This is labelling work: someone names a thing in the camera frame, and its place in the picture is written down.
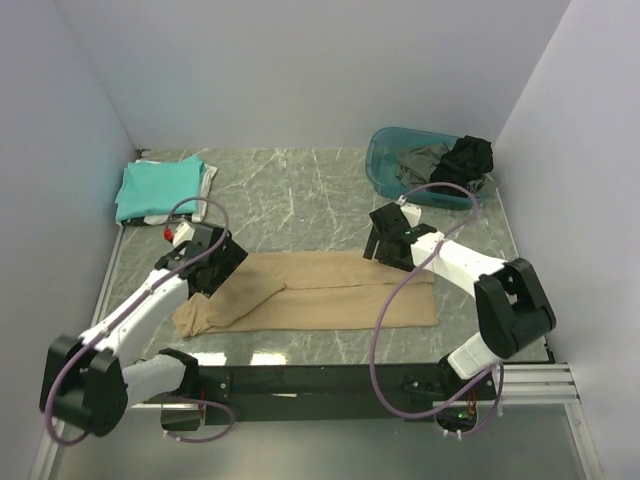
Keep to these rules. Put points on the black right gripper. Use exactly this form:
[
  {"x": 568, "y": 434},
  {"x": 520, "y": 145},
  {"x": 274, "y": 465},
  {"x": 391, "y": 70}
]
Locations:
[{"x": 381, "y": 255}]

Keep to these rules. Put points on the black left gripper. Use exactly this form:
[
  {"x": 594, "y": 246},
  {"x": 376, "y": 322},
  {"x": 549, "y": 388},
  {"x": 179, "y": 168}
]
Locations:
[{"x": 232, "y": 257}]

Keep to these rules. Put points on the teal plastic basket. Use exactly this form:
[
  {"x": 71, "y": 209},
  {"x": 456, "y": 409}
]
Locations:
[{"x": 382, "y": 165}]

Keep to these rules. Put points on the tan t shirt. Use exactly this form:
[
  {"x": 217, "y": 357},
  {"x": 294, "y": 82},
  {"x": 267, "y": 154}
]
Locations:
[{"x": 307, "y": 291}]

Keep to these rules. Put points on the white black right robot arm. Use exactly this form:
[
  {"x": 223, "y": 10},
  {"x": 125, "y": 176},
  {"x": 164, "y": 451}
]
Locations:
[{"x": 512, "y": 308}]

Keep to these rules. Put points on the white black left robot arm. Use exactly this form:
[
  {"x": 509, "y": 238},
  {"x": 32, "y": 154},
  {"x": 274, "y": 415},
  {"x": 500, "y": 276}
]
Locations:
[{"x": 90, "y": 380}]

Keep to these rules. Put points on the grey t shirt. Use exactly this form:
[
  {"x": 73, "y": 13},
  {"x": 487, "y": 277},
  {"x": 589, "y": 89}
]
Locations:
[{"x": 416, "y": 165}]

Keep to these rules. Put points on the folded teal t shirt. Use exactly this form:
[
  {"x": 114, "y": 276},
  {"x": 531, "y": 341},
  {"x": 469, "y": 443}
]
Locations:
[{"x": 154, "y": 188}]

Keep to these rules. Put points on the black t shirt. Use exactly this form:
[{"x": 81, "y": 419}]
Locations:
[{"x": 468, "y": 164}]

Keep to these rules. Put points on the black base crossbar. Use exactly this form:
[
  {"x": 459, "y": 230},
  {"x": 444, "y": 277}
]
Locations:
[{"x": 411, "y": 392}]

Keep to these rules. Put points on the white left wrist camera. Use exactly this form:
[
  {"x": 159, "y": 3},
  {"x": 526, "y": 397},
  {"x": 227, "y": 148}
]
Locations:
[{"x": 184, "y": 231}]

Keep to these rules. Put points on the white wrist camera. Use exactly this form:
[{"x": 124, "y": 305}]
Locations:
[
  {"x": 184, "y": 231},
  {"x": 412, "y": 212}
]

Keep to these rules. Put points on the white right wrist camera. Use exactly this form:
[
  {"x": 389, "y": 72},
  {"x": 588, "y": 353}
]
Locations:
[{"x": 412, "y": 212}]

